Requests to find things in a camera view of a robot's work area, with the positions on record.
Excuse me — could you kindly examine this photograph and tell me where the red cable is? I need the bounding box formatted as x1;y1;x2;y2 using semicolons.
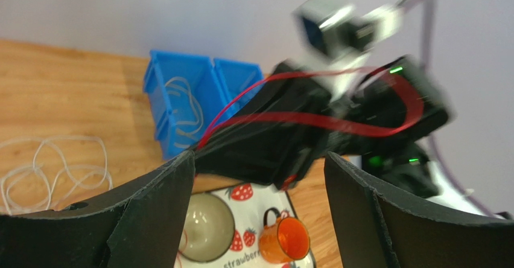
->
195;66;426;150

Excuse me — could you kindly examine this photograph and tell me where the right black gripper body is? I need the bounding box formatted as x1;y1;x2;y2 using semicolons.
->
323;55;450;155

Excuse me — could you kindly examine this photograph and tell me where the white cable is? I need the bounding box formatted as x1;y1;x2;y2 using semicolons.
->
0;135;114;215

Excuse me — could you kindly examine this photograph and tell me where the orange transparent mug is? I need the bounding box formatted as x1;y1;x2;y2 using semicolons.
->
258;207;311;264

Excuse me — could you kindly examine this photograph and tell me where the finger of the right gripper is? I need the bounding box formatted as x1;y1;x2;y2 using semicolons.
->
192;62;332;189

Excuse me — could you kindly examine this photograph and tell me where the left blue plastic bin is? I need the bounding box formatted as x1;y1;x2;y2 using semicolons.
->
143;50;223;160

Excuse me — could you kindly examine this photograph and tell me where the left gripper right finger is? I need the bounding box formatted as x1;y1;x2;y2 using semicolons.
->
324;153;513;267

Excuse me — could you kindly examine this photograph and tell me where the beige ceramic bowl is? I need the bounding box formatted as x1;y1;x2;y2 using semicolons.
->
179;193;235;263

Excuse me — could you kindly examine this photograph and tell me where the strawberry print tray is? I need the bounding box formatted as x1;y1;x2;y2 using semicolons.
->
175;183;296;267

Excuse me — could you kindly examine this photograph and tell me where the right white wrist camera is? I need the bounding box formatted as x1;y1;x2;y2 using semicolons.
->
294;0;404;100

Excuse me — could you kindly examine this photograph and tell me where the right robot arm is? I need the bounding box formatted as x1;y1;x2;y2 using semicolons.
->
192;56;483;214

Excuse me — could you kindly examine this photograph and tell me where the beige cable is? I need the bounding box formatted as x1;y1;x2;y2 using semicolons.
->
164;76;205;150

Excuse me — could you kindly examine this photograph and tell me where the blue plastic bin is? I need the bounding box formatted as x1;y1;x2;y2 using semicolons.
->
143;50;223;160
209;58;264;112

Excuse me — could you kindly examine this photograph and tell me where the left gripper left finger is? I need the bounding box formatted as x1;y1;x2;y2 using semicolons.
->
1;152;195;267

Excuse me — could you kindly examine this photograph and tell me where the right blue plastic bin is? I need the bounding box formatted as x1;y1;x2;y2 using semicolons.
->
209;58;264;112

